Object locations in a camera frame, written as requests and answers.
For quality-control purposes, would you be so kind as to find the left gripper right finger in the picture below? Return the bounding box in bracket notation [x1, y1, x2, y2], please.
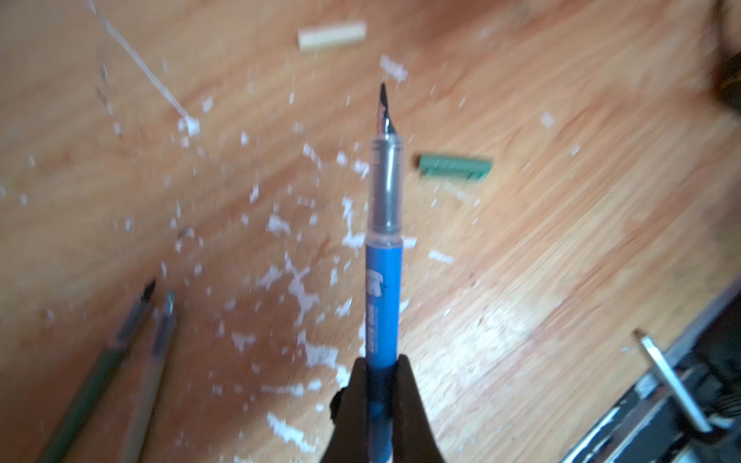
[392, 355, 445, 463]

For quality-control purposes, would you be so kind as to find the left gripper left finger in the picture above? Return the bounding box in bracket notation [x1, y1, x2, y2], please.
[320, 357, 369, 463]

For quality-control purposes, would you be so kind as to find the blue pen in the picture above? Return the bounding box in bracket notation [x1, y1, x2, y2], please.
[365, 84, 403, 462]

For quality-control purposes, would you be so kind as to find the green pen cap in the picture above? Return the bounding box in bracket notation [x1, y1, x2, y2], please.
[417, 154, 494, 181]

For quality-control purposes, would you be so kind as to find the green pen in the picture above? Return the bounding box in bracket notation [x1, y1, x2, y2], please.
[37, 279, 156, 463]

